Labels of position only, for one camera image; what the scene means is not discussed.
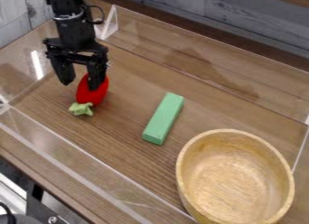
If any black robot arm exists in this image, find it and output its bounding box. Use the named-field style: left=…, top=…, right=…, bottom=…
left=43, top=0, right=108, bottom=91

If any black cable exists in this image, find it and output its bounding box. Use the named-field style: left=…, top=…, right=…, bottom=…
left=0, top=201, right=17, bottom=224

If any red plush strawberry toy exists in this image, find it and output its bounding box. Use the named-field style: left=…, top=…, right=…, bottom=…
left=68, top=75, right=108, bottom=117

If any clear acrylic enclosure wall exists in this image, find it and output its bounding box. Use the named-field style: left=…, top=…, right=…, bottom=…
left=0, top=9, right=309, bottom=224

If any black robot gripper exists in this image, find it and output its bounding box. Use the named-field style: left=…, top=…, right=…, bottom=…
left=43, top=15, right=107, bottom=91

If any green rectangular block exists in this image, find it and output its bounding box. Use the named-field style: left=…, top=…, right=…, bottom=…
left=142, top=93, right=185, bottom=145

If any clear acrylic corner bracket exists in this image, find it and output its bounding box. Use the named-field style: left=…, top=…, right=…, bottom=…
left=94, top=5, right=118, bottom=40

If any round wooden bowl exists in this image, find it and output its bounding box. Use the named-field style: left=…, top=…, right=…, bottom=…
left=175, top=129, right=294, bottom=224

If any black metal table frame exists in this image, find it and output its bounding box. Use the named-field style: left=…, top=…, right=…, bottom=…
left=25, top=183, right=87, bottom=224

